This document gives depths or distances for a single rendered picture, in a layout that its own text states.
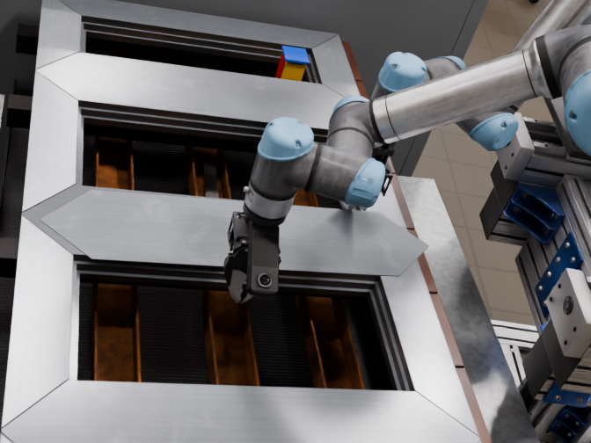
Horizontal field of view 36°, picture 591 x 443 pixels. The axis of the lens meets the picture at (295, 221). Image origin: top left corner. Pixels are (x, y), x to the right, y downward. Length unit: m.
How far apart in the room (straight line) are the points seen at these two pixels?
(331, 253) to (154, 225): 0.33
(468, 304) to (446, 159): 1.71
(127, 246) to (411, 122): 0.54
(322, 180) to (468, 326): 0.73
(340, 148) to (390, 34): 1.12
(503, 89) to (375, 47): 1.11
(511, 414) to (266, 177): 0.77
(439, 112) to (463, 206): 2.06
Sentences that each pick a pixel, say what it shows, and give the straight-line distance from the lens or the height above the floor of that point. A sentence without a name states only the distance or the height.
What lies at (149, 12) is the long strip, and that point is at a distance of 2.26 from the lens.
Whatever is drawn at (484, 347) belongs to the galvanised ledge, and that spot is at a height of 0.68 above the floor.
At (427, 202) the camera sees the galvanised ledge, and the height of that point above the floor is 0.68.
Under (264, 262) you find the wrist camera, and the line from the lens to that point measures 1.41.
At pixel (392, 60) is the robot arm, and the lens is 1.60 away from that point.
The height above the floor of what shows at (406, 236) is 0.86.
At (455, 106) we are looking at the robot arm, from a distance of 1.41.
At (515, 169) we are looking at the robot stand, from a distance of 2.01.
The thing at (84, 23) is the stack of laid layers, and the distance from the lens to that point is 2.21.
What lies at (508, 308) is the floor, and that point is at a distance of 3.14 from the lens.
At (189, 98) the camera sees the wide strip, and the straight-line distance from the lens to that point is 1.99.
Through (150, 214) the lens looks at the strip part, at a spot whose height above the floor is 0.86.
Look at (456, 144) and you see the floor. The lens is 3.78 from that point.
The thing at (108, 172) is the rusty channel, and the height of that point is 0.68.
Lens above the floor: 1.98
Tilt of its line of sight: 40 degrees down
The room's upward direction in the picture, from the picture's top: 19 degrees clockwise
